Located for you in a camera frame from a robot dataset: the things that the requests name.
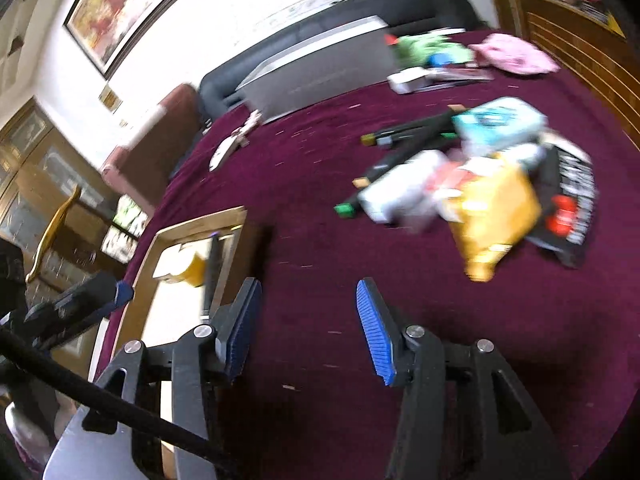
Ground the black pen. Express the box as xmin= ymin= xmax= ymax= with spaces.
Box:
xmin=200 ymin=232 xmax=222 ymax=322

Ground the black marker grey cap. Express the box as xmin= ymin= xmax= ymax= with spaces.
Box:
xmin=376 ymin=130 xmax=457 ymax=150

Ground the green cloth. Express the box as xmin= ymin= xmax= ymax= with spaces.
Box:
xmin=392 ymin=32 xmax=476 ymax=68

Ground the tissue pack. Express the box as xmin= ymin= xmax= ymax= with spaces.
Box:
xmin=452 ymin=97 xmax=548 ymax=153

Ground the pink cloth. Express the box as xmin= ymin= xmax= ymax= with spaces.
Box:
xmin=470 ymin=32 xmax=561 ymax=75

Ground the yellow box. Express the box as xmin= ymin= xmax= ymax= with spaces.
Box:
xmin=604 ymin=10 xmax=627 ymax=38

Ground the green printed bag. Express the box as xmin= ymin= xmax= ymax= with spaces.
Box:
xmin=102 ymin=195 xmax=151 ymax=261

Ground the white small container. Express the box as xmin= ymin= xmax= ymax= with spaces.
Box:
xmin=152 ymin=242 xmax=193 ymax=283

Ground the cardboard box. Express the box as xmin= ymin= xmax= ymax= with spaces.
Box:
xmin=89 ymin=206 xmax=249 ymax=411

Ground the black marker green cap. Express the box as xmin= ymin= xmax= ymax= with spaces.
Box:
xmin=335 ymin=195 xmax=366 ymax=219

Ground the brown armchair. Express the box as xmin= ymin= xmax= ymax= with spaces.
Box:
xmin=100 ymin=84 xmax=206 ymax=218

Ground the grey rectangular box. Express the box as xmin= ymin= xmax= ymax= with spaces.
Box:
xmin=235 ymin=15 xmax=398 ymax=126

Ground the black marker yellow cap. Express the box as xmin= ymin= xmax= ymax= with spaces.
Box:
xmin=352 ymin=152 xmax=403 ymax=187

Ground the black braided cable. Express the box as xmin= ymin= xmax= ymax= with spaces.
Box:
xmin=0 ymin=329 xmax=238 ymax=480

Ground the black leather sofa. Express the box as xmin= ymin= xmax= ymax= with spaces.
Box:
xmin=199 ymin=0 xmax=493 ymax=121

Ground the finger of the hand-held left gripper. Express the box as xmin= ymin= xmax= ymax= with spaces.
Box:
xmin=22 ymin=272 xmax=136 ymax=351

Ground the wooden cabinet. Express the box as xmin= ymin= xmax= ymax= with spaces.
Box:
xmin=0 ymin=97 xmax=126 ymax=286

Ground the yellow snack packet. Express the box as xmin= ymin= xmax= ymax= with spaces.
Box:
xmin=447 ymin=162 xmax=543 ymax=283

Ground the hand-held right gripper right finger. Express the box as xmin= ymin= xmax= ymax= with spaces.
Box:
xmin=356 ymin=277 xmax=573 ymax=480

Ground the black snack packet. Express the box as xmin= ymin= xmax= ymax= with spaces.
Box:
xmin=527 ymin=142 xmax=598 ymax=268

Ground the framed painting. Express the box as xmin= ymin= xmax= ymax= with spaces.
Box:
xmin=62 ymin=0 xmax=226 ymax=81

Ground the black marker olive cap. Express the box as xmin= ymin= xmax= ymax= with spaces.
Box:
xmin=361 ymin=105 xmax=465 ymax=147

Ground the yellow jar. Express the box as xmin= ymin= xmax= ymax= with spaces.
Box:
xmin=181 ymin=250 xmax=208 ymax=288

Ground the white charger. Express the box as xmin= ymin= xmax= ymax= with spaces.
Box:
xmin=387 ymin=67 xmax=431 ymax=95

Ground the clear pen package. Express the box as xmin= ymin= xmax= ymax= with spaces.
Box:
xmin=425 ymin=67 xmax=496 ymax=88

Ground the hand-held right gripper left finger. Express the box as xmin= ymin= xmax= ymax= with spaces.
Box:
xmin=82 ymin=277 xmax=263 ymax=480

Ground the wooden chair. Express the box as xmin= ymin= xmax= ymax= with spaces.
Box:
xmin=25 ymin=185 xmax=83 ymax=283

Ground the small framed picture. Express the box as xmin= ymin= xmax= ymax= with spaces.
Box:
xmin=98 ymin=85 xmax=124 ymax=113

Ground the wooden partition counter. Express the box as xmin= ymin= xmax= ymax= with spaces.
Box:
xmin=482 ymin=0 xmax=640 ymax=161

